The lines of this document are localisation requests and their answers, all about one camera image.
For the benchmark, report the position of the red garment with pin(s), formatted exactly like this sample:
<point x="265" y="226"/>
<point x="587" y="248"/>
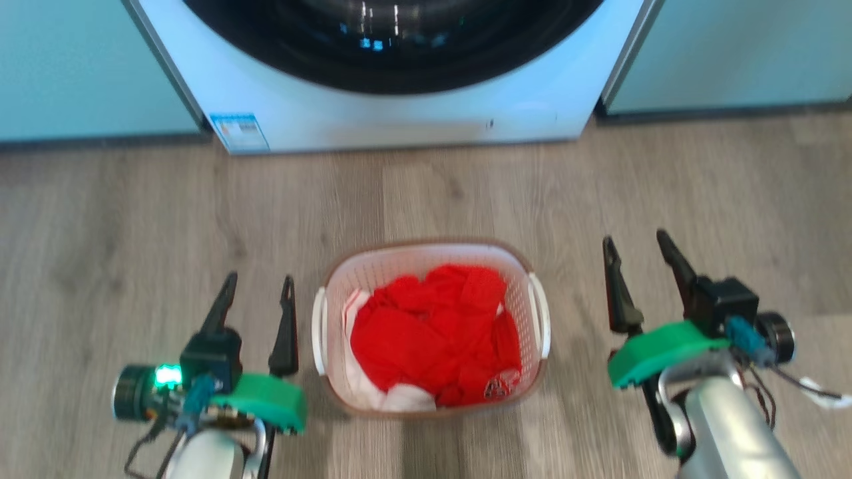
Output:
<point x="426" y="332"/>

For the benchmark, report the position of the blue white energy label sticker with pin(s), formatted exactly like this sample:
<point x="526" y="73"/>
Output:
<point x="239" y="132"/>

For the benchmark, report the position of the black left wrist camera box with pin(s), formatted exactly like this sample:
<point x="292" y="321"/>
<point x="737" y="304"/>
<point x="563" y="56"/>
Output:
<point x="212" y="359"/>

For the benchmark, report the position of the pink laundry basket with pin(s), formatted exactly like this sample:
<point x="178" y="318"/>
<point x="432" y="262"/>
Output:
<point x="399" y="263"/>

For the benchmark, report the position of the white front-load washing machine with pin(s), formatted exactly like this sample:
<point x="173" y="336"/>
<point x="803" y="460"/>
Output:
<point x="373" y="113"/>

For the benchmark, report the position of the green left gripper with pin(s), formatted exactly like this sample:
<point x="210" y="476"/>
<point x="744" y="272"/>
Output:
<point x="269" y="399"/>

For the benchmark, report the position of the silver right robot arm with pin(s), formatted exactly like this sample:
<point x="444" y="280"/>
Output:
<point x="732" y="426"/>

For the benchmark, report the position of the black round washer door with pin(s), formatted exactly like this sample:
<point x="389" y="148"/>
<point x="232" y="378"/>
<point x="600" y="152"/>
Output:
<point x="399" y="63"/>

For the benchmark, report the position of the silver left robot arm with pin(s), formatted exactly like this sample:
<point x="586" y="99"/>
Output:
<point x="206" y="459"/>

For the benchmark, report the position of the white garment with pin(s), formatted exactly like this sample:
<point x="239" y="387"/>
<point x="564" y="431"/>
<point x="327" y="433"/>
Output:
<point x="407" y="399"/>

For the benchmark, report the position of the light blue cabinet panel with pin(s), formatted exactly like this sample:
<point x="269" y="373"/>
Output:
<point x="80" y="66"/>
<point x="745" y="53"/>

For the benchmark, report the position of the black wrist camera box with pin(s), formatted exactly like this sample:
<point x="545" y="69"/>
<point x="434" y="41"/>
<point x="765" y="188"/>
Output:
<point x="212" y="359"/>
<point x="725" y="303"/>

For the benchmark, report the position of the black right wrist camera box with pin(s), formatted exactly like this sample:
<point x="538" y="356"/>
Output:
<point x="725" y="303"/>

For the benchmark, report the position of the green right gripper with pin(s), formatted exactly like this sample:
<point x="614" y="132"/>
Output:
<point x="655" y="349"/>

